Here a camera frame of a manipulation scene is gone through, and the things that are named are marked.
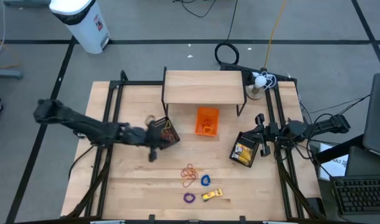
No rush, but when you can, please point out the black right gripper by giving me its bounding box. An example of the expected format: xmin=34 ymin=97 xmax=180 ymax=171
xmin=246 ymin=113 xmax=286 ymax=157

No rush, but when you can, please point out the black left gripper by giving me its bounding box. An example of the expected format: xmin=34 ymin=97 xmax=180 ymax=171
xmin=127 ymin=119 xmax=174 ymax=163

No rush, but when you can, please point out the black plastic mesh basket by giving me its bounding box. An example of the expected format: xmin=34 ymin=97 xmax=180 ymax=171
xmin=229 ymin=131 xmax=260 ymax=169
xmin=148 ymin=116 xmax=181 ymax=151

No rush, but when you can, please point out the orange plastic mesh basket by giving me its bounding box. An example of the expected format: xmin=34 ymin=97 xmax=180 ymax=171
xmin=194 ymin=106 xmax=221 ymax=138

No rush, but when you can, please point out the white globe desk lamp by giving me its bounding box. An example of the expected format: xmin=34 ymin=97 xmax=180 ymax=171
xmin=246 ymin=74 xmax=268 ymax=101

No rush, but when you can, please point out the black side desk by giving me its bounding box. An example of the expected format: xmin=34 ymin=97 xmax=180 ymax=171
xmin=314 ymin=133 xmax=380 ymax=224

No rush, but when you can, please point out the yellow rubber band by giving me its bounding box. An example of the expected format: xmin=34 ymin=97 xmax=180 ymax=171
xmin=161 ymin=120 xmax=174 ymax=135

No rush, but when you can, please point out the smartphone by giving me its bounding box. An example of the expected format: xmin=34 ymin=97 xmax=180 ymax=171
xmin=305 ymin=196 xmax=327 ymax=219

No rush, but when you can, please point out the black computer keyboard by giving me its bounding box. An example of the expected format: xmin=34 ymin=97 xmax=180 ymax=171
xmin=330 ymin=175 xmax=380 ymax=216

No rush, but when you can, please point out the grey monitor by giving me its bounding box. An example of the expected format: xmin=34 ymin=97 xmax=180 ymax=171
xmin=362 ymin=73 xmax=380 ymax=160

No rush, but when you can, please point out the white trash bin black liner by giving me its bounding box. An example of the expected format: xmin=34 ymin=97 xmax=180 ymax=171
xmin=49 ymin=0 xmax=112 ymax=55

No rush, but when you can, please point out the grey furniture foot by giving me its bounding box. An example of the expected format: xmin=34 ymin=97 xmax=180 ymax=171
xmin=0 ymin=68 xmax=24 ymax=80
xmin=2 ymin=0 xmax=51 ymax=9

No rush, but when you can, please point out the black aluminium rig frame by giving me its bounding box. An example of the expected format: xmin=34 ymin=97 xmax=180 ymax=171
xmin=65 ymin=70 xmax=326 ymax=222

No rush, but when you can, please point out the wooden shelf riser black frame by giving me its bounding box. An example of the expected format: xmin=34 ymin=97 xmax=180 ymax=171
xmin=161 ymin=66 xmax=248 ymax=118

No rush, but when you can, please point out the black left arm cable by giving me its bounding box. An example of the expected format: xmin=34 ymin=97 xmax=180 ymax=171
xmin=68 ymin=144 xmax=99 ymax=181

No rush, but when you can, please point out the coiled black floor cable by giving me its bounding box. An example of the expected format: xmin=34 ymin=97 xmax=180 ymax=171
xmin=214 ymin=0 xmax=240 ymax=66

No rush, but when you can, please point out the yellow cable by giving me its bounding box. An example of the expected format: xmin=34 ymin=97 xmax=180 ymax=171
xmin=263 ymin=0 xmax=287 ymax=71

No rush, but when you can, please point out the thin black floor cable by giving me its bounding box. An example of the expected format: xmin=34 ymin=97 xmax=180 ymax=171
xmin=173 ymin=0 xmax=217 ymax=19

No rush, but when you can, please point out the orange floor cable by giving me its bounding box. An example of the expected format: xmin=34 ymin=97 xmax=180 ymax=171
xmin=0 ymin=30 xmax=22 ymax=71

